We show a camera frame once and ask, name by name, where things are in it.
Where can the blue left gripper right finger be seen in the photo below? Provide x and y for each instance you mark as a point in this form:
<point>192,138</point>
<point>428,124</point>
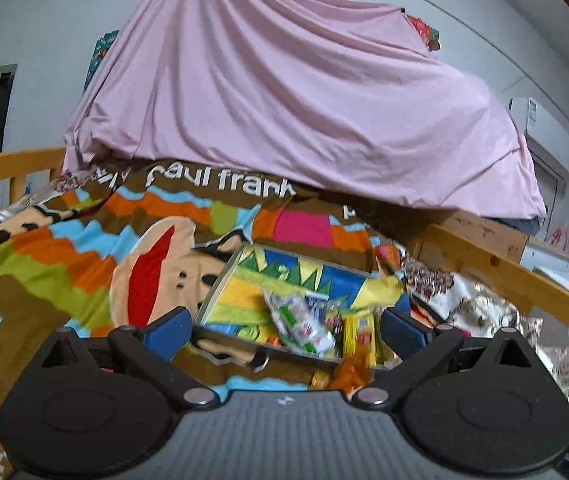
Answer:
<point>403,334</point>

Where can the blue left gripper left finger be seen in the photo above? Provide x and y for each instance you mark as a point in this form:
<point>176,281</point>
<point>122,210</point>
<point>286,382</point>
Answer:
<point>168,334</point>

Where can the orange snack clear packet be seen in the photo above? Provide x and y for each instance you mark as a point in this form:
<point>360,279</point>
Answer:
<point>352,374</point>

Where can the white pink snack pouch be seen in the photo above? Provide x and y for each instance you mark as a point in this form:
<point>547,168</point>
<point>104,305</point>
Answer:
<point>297,326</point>

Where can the blue stick sachet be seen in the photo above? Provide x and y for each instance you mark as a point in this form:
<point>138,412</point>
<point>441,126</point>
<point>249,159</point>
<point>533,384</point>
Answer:
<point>317,305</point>

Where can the yellow snack packet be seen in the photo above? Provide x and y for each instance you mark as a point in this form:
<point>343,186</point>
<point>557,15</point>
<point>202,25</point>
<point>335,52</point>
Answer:
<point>359,337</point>

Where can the white floral quilt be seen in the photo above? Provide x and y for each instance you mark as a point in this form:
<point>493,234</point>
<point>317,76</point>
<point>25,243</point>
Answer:
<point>446,295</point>

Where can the colourful Paul Frank blanket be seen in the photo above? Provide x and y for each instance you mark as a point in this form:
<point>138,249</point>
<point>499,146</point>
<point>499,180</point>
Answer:
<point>116,245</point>

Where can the grey tray with dinosaur print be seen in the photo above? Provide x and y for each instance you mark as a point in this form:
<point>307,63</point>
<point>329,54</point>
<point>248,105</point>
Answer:
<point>235,311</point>

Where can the white air conditioner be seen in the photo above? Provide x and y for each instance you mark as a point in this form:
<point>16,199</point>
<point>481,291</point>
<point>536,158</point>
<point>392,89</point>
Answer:
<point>546,138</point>

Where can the pink bed sheet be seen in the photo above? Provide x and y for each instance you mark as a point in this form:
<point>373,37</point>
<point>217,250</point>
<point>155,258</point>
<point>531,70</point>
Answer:
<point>338,94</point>

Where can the wooden bed frame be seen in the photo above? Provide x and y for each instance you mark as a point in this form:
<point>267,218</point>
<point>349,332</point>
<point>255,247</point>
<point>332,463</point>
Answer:
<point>483,250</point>

